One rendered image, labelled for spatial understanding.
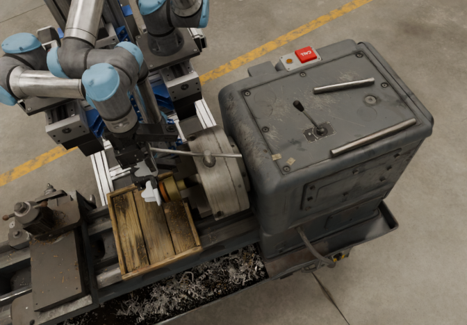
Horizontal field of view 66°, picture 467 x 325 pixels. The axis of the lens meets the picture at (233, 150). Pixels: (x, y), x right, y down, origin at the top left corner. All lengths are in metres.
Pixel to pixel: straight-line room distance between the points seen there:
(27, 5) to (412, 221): 4.05
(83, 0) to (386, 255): 2.02
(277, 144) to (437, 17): 2.83
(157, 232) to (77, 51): 0.76
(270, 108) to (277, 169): 0.23
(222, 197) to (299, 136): 0.31
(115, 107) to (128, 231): 0.73
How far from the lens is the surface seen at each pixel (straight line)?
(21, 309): 1.56
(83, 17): 1.01
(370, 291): 2.31
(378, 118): 1.22
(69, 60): 0.96
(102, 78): 0.81
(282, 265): 1.71
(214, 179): 1.12
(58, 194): 1.58
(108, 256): 1.53
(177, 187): 1.25
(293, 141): 1.13
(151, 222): 1.47
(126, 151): 0.94
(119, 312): 1.77
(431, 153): 2.79
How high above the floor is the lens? 2.20
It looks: 58 degrees down
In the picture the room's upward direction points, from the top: 9 degrees counter-clockwise
